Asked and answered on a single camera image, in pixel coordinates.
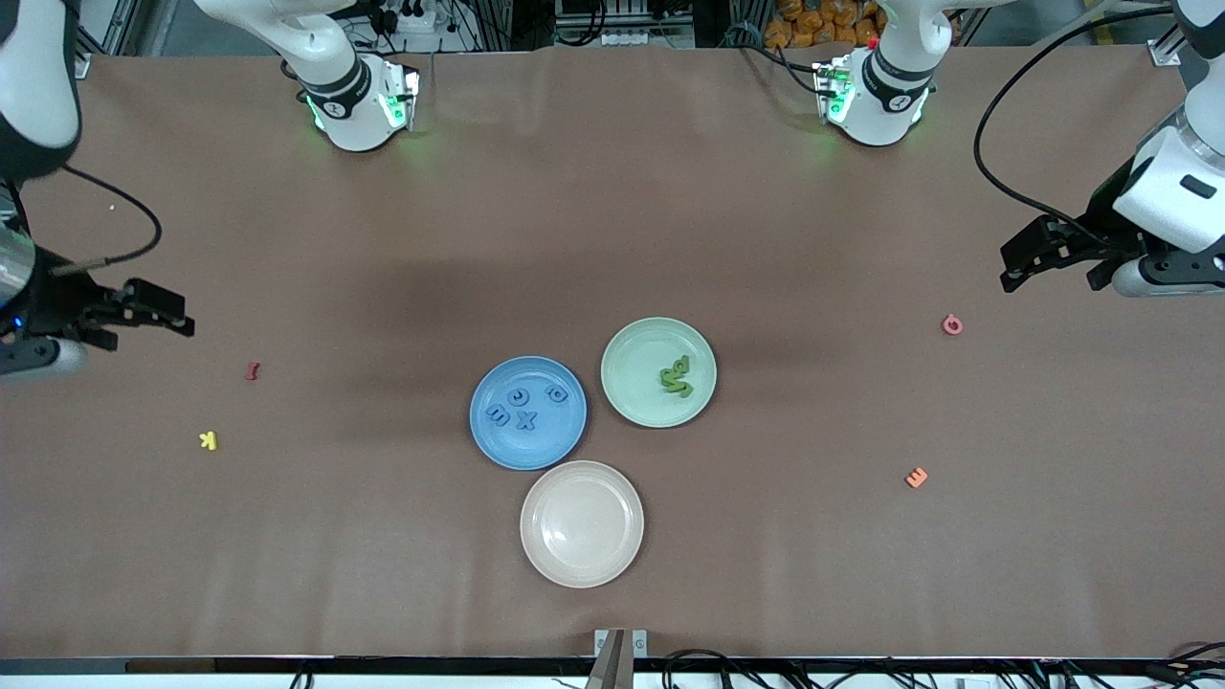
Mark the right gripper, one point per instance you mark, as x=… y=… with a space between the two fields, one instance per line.
x=55 y=300

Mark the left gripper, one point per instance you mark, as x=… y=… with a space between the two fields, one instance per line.
x=1101 y=221

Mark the blue foam letter E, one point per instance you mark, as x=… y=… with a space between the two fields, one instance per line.
x=497 y=414

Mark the blue foam letter X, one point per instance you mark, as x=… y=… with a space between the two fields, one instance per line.
x=525 y=420

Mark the green foam letter M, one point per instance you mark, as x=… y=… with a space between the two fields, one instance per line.
x=678 y=385

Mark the blue foam letter Q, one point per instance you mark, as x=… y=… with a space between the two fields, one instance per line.
x=555 y=398

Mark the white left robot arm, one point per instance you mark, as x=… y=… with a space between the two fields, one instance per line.
x=880 y=105

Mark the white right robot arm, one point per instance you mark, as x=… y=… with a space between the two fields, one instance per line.
x=354 y=105

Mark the yellow foam letter K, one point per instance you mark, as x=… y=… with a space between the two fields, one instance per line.
x=210 y=440

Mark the pink foam letter G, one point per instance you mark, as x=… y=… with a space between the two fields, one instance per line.
x=951 y=332

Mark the orange foam letter E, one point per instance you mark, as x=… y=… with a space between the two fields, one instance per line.
x=917 y=477

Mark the orange snack bags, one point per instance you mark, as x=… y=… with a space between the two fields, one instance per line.
x=813 y=19

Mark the white power strip with plugs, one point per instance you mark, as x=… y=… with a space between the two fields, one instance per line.
x=412 y=19

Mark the blue plate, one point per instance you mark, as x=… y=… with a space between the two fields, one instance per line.
x=560 y=440

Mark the green plate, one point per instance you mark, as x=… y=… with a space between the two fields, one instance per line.
x=632 y=364

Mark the brown table cover sheet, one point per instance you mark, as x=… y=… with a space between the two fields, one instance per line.
x=612 y=191

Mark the long white power strip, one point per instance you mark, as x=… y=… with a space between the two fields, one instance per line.
x=641 y=38

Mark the beige plate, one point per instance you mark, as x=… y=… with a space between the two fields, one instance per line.
x=582 y=523

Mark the aluminium frame post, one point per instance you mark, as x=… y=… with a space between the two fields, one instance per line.
x=1164 y=53
x=84 y=62

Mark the black table edge rail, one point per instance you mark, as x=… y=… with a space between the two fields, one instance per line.
x=383 y=665

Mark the metal table edge bracket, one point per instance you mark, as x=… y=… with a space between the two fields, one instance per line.
x=612 y=660

